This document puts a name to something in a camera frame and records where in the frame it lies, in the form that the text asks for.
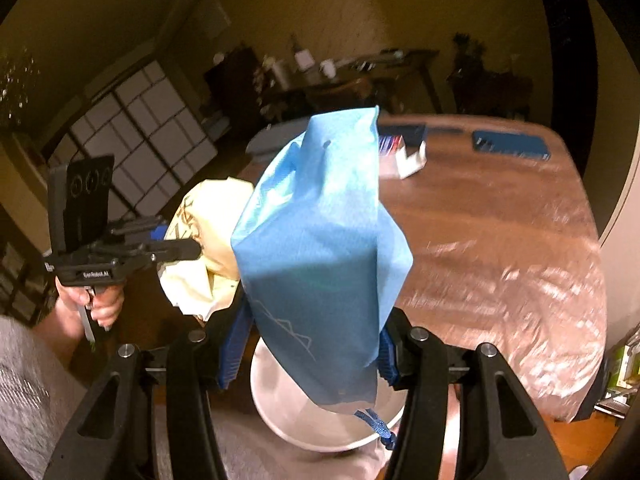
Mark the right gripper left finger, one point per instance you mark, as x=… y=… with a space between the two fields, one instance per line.
x=200 y=361

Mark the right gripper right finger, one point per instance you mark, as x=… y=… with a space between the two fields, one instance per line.
x=418 y=362

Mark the blue fabric bag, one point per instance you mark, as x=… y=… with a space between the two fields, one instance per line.
x=321 y=260

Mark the white medicine box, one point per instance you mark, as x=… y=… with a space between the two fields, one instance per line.
x=399 y=160

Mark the person's left hand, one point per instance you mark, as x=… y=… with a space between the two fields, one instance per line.
x=104 y=307

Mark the shoji sliding door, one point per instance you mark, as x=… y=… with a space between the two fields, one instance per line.
x=156 y=141

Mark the grey zip pouch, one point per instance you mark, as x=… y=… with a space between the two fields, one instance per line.
x=269 y=141

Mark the blue smartphone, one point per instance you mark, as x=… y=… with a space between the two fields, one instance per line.
x=510 y=143

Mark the wooden side desk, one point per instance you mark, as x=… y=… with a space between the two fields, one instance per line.
x=370 y=80

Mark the white mug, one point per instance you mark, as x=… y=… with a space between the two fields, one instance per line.
x=328 y=68

